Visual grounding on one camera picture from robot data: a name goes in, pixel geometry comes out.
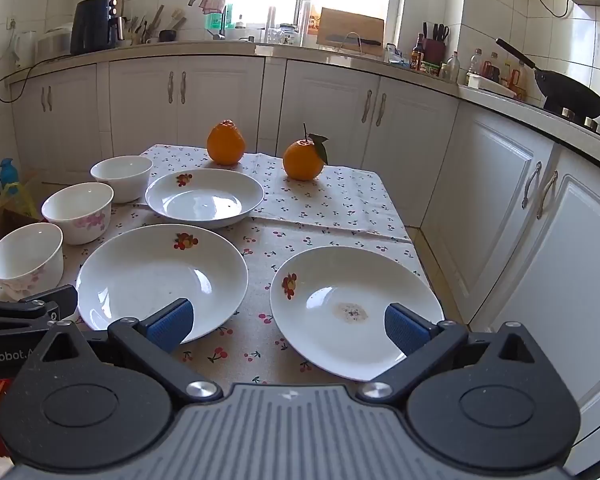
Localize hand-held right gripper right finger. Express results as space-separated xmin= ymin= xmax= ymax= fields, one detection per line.
xmin=356 ymin=303 xmax=563 ymax=408

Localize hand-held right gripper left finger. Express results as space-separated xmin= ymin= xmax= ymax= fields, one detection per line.
xmin=16 ymin=298 xmax=223 ymax=409

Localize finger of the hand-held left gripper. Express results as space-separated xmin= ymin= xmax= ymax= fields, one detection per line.
xmin=0 ymin=284 xmax=79 ymax=333

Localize white bowl pink flowers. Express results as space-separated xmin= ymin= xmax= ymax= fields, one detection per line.
xmin=41 ymin=182 xmax=115 ymax=246
xmin=90 ymin=155 xmax=154 ymax=204
xmin=0 ymin=222 xmax=64 ymax=302

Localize white plate with flower print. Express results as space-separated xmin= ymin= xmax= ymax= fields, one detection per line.
xmin=76 ymin=224 xmax=249 ymax=345
xmin=269 ymin=246 xmax=445 ymax=382
xmin=145 ymin=168 xmax=265 ymax=229

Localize cardboard box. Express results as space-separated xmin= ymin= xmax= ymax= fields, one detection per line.
xmin=0 ymin=200 xmax=46 ymax=246

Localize blue spray bottle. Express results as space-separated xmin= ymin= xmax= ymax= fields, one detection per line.
xmin=0 ymin=158 xmax=21 ymax=196

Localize cherry print tablecloth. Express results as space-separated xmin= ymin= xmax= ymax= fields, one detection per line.
xmin=45 ymin=144 xmax=431 ymax=386

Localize bumpy-topped orange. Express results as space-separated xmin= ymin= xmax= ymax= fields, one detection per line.
xmin=206 ymin=119 xmax=245 ymax=166

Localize orange with green leaf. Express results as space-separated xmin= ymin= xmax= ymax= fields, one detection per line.
xmin=282 ymin=123 xmax=329 ymax=182

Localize white plastic tray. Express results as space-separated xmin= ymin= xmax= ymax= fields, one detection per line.
xmin=466 ymin=72 xmax=513 ymax=93

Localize white kettle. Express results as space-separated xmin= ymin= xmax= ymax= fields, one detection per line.
xmin=12 ymin=30 xmax=38 ymax=68

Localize soy sauce bottle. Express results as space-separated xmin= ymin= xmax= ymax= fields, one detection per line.
xmin=410 ymin=33 xmax=426 ymax=71

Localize cooking oil bottle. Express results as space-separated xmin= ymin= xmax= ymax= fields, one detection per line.
xmin=511 ymin=60 xmax=528 ymax=98

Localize dark red knife block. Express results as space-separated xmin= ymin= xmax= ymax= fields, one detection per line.
xmin=422 ymin=22 xmax=451 ymax=66

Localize gas stove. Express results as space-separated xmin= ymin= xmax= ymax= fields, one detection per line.
xmin=540 ymin=102 xmax=600 ymax=146

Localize black wok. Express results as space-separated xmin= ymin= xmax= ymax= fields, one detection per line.
xmin=495 ymin=38 xmax=600 ymax=117

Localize black air fryer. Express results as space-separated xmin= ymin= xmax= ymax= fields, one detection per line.
xmin=70 ymin=0 xmax=126 ymax=56

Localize kitchen knife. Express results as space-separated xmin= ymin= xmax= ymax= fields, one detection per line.
xmin=325 ymin=34 xmax=382 ymax=47

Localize beige kitchen countertop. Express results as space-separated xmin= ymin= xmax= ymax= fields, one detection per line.
xmin=7 ymin=40 xmax=600 ymax=181

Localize holder of kitchen utensils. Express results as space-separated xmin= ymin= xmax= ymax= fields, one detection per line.
xmin=125 ymin=5 xmax=187 ymax=46

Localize green dish soap bottle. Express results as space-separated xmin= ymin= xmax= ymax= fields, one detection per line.
xmin=205 ymin=2 xmax=235 ymax=31

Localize glass jar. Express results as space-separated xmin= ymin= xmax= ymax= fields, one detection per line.
xmin=267 ymin=24 xmax=301 ymax=45

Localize wooden cutting board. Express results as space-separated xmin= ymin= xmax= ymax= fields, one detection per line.
xmin=316 ymin=7 xmax=385 ymax=57

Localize black power cable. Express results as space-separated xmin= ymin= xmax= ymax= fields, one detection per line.
xmin=0 ymin=57 xmax=73 ymax=106

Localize wire board rack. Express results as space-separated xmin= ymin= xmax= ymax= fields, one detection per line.
xmin=337 ymin=32 xmax=376 ymax=56

